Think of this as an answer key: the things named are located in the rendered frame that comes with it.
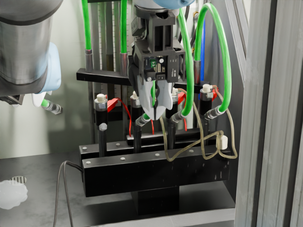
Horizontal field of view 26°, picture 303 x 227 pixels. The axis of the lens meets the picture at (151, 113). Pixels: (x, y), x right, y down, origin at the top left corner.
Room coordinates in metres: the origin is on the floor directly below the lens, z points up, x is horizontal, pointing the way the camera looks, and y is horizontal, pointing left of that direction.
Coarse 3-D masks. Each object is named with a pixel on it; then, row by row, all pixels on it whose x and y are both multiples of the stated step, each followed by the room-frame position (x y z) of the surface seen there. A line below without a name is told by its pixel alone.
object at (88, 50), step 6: (84, 0) 1.46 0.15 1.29; (84, 6) 1.46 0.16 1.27; (84, 12) 1.46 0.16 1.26; (84, 18) 1.47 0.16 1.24; (84, 24) 1.47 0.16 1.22; (84, 30) 1.47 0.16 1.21; (90, 36) 1.48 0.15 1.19; (90, 42) 1.48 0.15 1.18; (90, 48) 1.48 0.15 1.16; (42, 102) 1.13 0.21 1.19
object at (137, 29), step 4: (136, 16) 1.03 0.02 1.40; (136, 20) 1.03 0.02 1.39; (140, 20) 1.01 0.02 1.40; (144, 20) 1.01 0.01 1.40; (132, 24) 1.08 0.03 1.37; (136, 24) 1.03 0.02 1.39; (140, 24) 1.01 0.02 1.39; (144, 24) 1.01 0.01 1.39; (132, 28) 1.08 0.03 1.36; (136, 28) 1.03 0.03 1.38; (140, 28) 1.00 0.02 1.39; (144, 28) 1.01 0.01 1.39; (132, 32) 1.08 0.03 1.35; (136, 32) 1.05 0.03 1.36; (140, 32) 1.05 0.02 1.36
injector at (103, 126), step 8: (96, 104) 1.27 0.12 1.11; (96, 112) 1.27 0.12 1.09; (104, 112) 1.27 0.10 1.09; (96, 120) 1.28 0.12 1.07; (104, 120) 1.27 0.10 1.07; (96, 128) 1.28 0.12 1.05; (104, 128) 1.25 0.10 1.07; (104, 136) 1.28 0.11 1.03; (104, 144) 1.28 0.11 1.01; (104, 152) 1.28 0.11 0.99
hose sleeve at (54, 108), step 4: (48, 100) 1.17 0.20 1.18; (48, 104) 1.16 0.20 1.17; (52, 104) 1.17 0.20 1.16; (56, 104) 1.21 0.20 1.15; (44, 108) 1.15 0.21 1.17; (48, 108) 1.16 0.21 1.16; (52, 108) 1.18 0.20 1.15; (56, 108) 1.20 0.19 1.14; (52, 112) 1.21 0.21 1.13; (56, 112) 1.21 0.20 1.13
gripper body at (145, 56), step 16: (144, 16) 0.97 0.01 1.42; (160, 16) 1.00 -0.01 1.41; (144, 32) 1.01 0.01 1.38; (160, 32) 0.96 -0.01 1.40; (144, 48) 0.97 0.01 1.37; (160, 48) 0.96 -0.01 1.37; (176, 48) 0.97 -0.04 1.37; (144, 64) 0.98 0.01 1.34; (160, 64) 0.96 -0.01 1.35; (176, 64) 0.95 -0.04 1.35; (160, 80) 0.95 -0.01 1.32; (176, 80) 0.95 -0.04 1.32
